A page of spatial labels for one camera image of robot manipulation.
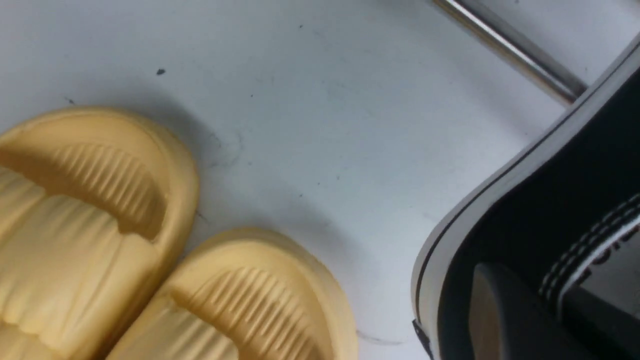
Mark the black canvas sneaker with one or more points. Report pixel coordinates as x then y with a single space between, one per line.
563 214

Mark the right yellow slipper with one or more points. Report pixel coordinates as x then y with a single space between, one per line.
245 294

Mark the left yellow slipper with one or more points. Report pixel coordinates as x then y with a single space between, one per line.
96 206

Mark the yellow slipper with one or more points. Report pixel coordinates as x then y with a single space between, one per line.
245 294
96 206

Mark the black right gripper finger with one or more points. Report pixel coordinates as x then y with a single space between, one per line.
508 322

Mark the metal shoe rack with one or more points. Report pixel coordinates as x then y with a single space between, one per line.
515 48

